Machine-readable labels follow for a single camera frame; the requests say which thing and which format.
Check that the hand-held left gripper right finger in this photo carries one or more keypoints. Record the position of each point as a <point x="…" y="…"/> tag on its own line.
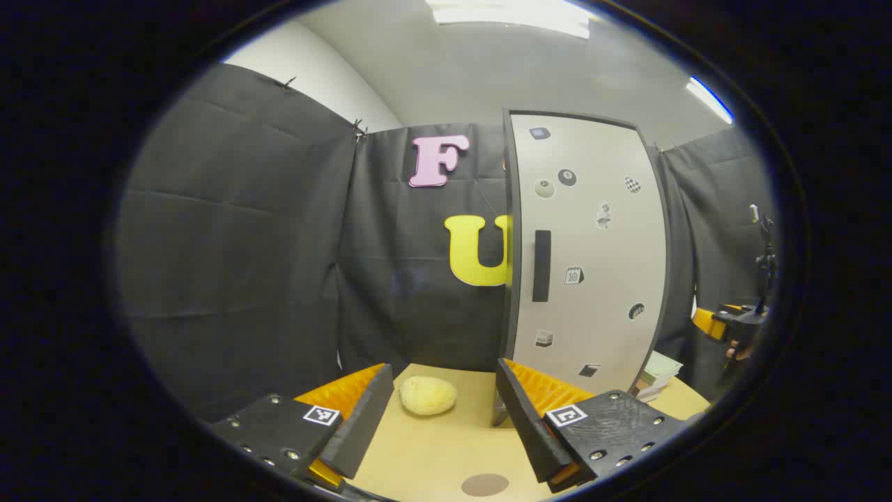
<point x="526" y="425"/>

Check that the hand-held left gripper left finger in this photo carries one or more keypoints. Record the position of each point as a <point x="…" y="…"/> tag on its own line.
<point x="362" y="425"/>

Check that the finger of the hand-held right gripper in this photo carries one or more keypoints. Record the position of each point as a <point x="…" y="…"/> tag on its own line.
<point x="705" y="322"/>

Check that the brown round coaster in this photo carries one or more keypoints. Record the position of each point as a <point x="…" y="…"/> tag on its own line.
<point x="485" y="485"/>

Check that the white cabinet door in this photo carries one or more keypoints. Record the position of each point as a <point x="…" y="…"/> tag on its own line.
<point x="599" y="279"/>

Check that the dark grey cabinet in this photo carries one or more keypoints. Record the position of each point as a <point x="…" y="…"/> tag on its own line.
<point x="506" y="244"/>

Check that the yellow bread roll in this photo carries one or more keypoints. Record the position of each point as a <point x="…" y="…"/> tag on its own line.
<point x="426" y="396"/>

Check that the black backdrop cloth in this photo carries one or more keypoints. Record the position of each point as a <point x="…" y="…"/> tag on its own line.
<point x="244" y="244"/>

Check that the narrow ceiling light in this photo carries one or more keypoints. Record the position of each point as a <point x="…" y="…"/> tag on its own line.
<point x="709" y="99"/>

